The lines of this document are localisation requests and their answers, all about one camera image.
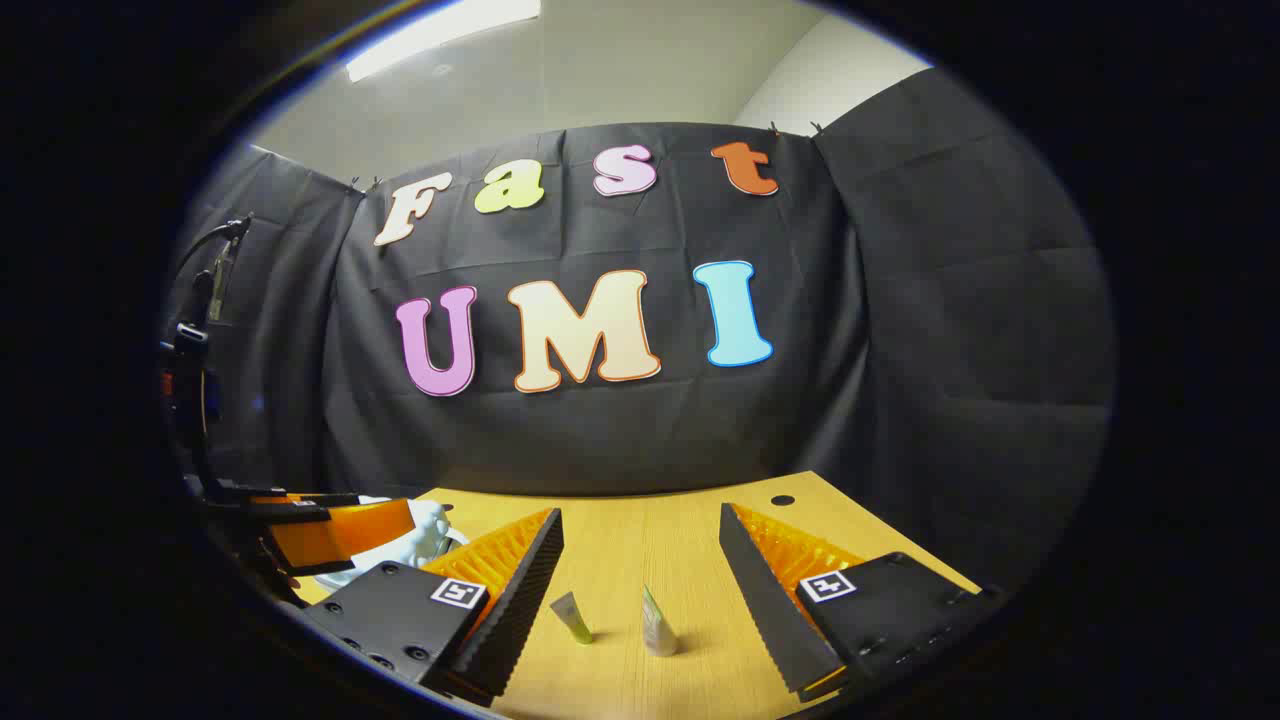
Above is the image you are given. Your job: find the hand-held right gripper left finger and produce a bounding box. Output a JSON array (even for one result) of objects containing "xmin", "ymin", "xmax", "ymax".
[{"xmin": 300, "ymin": 507, "xmax": 566, "ymax": 708}]

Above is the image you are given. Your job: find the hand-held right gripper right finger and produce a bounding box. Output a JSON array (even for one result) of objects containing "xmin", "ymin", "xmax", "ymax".
[{"xmin": 718, "ymin": 502, "xmax": 1006, "ymax": 702}]

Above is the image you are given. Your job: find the grey tube with green cap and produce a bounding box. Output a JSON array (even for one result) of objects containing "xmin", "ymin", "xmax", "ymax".
[{"xmin": 550, "ymin": 590, "xmax": 595, "ymax": 647}]

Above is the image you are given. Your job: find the white bumpy suitcase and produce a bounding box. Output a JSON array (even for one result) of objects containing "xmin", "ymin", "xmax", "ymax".
[{"xmin": 314, "ymin": 496, "xmax": 469, "ymax": 590}]

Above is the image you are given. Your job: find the white and green tube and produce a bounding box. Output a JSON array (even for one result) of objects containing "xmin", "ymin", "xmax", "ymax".
[{"xmin": 640, "ymin": 585, "xmax": 680, "ymax": 658}]

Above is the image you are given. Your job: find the black backdrop cloth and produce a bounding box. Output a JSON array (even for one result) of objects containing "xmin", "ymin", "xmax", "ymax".
[{"xmin": 165, "ymin": 65, "xmax": 1116, "ymax": 593}]

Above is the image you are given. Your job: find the black cable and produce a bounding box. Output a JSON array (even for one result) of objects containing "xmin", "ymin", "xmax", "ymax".
[{"xmin": 173, "ymin": 215, "xmax": 253, "ymax": 301}]

